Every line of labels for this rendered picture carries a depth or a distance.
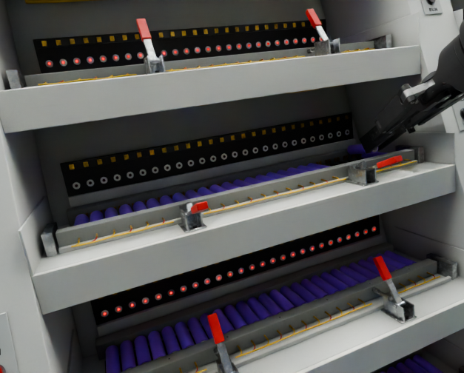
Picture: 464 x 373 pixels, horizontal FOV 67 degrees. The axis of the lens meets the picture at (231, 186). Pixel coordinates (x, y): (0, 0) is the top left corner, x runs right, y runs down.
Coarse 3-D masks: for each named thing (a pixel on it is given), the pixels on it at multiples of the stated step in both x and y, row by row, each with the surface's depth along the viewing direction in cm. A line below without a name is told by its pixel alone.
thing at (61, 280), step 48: (336, 144) 70; (432, 144) 58; (96, 192) 55; (336, 192) 50; (384, 192) 51; (432, 192) 55; (48, 240) 41; (144, 240) 42; (192, 240) 42; (240, 240) 44; (288, 240) 47; (48, 288) 37; (96, 288) 39
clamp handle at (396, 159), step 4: (396, 156) 45; (400, 156) 45; (388, 160) 46; (392, 160) 46; (396, 160) 45; (400, 160) 45; (364, 164) 52; (380, 164) 48; (384, 164) 47; (388, 164) 46; (360, 168) 52; (364, 168) 52; (368, 168) 50; (372, 168) 49
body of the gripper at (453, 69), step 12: (444, 48) 43; (456, 48) 41; (444, 60) 42; (456, 60) 41; (444, 72) 43; (456, 72) 41; (444, 84) 44; (456, 84) 42; (420, 96) 48; (432, 96) 46
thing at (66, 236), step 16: (368, 160) 56; (384, 160) 57; (288, 176) 53; (304, 176) 52; (320, 176) 53; (336, 176) 54; (224, 192) 49; (240, 192) 49; (256, 192) 50; (272, 192) 51; (288, 192) 50; (160, 208) 46; (176, 208) 46; (208, 208) 47; (80, 224) 44; (96, 224) 43; (112, 224) 44; (128, 224) 44; (144, 224) 45; (160, 224) 44; (64, 240) 42; (80, 240) 43
